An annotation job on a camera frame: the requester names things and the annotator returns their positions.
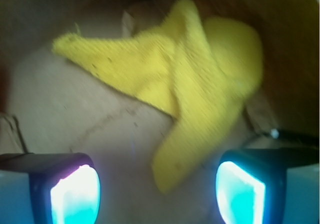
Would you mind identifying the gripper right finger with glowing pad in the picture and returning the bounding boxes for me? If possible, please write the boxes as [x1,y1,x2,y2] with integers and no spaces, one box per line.
[215,147,320,224]

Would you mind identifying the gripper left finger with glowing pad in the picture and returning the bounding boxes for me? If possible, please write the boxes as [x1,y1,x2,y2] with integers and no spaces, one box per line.
[0,153,101,224]

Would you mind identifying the yellow terry cloth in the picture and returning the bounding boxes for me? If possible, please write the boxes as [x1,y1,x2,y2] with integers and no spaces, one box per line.
[52,0,264,194]

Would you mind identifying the brown paper bag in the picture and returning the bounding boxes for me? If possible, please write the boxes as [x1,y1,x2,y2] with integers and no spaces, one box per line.
[0,0,320,224]

